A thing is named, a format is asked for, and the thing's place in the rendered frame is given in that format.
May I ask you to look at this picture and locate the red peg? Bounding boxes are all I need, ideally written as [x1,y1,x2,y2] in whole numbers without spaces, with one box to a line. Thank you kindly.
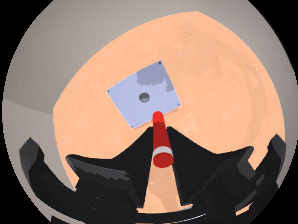
[152,111,174,168]

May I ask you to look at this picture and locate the light blue sloped panel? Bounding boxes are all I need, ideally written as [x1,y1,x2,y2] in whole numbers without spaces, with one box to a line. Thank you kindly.
[105,60,182,129]

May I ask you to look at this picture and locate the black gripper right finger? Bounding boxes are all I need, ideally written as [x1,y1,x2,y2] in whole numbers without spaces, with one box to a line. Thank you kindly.
[166,127,254,206]

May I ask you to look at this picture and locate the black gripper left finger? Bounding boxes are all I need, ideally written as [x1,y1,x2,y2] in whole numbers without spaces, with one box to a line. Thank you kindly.
[65,127,154,209]

